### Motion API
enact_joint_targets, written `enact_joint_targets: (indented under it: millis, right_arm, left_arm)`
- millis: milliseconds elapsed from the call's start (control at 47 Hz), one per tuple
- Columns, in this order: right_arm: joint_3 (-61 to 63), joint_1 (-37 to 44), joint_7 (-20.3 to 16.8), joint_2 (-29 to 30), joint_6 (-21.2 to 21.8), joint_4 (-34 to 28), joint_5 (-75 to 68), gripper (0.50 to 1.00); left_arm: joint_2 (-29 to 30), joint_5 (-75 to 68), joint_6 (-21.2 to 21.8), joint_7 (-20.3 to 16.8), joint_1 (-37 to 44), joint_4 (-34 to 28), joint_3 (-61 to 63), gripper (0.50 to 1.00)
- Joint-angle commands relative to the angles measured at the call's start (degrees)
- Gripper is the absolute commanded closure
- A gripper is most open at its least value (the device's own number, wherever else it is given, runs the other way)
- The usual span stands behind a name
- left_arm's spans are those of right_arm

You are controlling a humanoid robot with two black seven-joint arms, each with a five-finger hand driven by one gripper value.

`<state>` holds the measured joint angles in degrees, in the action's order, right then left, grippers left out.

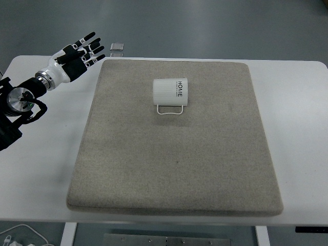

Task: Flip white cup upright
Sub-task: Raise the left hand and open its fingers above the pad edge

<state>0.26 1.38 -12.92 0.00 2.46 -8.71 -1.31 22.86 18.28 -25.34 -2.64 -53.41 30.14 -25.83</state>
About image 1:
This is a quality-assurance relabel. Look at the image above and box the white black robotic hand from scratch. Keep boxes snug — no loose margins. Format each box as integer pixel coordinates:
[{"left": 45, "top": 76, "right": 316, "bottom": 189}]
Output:
[{"left": 35, "top": 32, "right": 105, "bottom": 91}]

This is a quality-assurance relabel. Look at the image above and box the white HOME mug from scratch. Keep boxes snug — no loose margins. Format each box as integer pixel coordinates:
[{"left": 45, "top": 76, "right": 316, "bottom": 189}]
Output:
[{"left": 152, "top": 78, "right": 189, "bottom": 115}]

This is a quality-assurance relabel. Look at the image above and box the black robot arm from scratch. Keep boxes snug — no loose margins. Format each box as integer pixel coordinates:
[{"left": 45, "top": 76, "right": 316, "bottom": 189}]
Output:
[{"left": 1, "top": 77, "right": 48, "bottom": 150}]

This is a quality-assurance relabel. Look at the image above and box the lower metal floor plate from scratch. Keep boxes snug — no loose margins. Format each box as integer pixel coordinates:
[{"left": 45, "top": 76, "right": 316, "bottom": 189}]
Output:
[{"left": 110, "top": 52, "right": 124, "bottom": 57}]

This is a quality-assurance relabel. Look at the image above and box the beige felt mat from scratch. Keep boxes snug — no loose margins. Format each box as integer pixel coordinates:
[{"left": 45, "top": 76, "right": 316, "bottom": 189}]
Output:
[{"left": 67, "top": 59, "right": 283, "bottom": 217}]

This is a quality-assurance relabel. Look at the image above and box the white table leg left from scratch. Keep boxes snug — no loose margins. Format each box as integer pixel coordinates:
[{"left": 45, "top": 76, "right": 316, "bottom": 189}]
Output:
[{"left": 60, "top": 222, "right": 77, "bottom": 246}]

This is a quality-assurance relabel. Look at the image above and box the white table leg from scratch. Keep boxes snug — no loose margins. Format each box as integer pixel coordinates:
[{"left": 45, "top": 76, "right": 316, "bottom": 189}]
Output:
[
  {"left": 60, "top": 222, "right": 77, "bottom": 246},
  {"left": 255, "top": 226, "right": 271, "bottom": 246}
]

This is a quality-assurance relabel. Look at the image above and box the white table leg right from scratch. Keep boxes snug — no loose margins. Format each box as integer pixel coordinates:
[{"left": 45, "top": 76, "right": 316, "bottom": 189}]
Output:
[{"left": 255, "top": 226, "right": 271, "bottom": 246}]

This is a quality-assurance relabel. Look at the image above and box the black table control panel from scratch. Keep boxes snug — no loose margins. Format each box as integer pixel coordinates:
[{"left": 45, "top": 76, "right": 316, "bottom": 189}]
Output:
[{"left": 295, "top": 227, "right": 328, "bottom": 234}]

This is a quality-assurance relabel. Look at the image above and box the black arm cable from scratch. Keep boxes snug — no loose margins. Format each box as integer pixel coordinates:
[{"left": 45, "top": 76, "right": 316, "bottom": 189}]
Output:
[{"left": 20, "top": 92, "right": 48, "bottom": 125}]

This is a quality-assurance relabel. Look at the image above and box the white cable on floor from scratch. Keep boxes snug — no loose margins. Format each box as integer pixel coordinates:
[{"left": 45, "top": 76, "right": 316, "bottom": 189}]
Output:
[{"left": 0, "top": 223, "right": 50, "bottom": 246}]

